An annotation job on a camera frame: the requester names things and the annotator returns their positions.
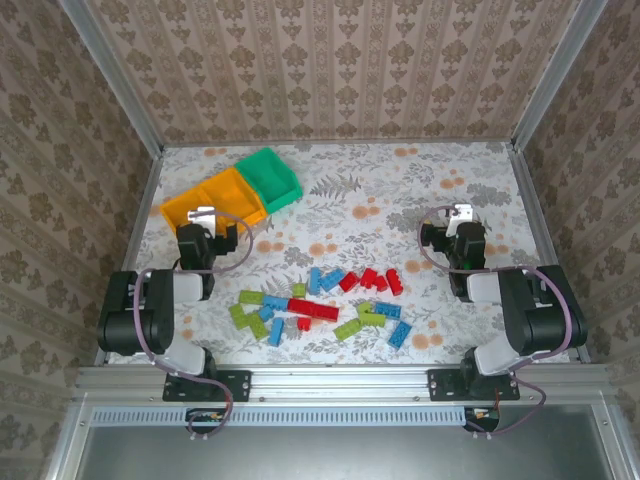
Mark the green plastic bin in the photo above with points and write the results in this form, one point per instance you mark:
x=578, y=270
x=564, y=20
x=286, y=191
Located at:
x=267, y=177

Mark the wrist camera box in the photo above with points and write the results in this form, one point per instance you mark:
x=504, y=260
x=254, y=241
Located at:
x=202, y=217
x=461, y=214

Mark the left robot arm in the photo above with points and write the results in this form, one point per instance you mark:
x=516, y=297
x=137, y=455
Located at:
x=125, y=310

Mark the aluminium frame post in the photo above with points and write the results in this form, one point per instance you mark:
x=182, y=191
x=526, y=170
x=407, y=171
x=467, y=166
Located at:
x=116, y=75
x=556, y=75

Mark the small red lego brick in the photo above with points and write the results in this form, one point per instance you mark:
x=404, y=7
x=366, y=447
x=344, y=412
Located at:
x=382, y=284
x=304, y=323

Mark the wide aluminium mounting rail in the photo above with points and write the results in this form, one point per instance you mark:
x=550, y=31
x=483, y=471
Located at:
x=340, y=382

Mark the floral patterned table covering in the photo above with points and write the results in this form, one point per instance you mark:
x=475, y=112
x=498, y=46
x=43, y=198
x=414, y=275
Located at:
x=350, y=225

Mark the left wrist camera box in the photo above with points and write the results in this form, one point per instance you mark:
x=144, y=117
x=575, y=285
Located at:
x=202, y=217

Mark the aluminium back rail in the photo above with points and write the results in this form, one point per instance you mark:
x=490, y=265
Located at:
x=350, y=144

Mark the small green lego brick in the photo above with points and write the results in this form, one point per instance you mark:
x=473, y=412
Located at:
x=299, y=290
x=364, y=307

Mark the small blue lego brick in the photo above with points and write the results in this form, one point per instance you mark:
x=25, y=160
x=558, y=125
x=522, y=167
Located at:
x=266, y=313

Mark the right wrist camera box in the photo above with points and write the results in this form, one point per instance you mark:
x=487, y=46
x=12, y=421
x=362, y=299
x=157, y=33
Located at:
x=461, y=214

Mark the aluminium side rail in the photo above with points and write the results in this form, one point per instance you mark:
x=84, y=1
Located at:
x=138, y=225
x=531, y=200

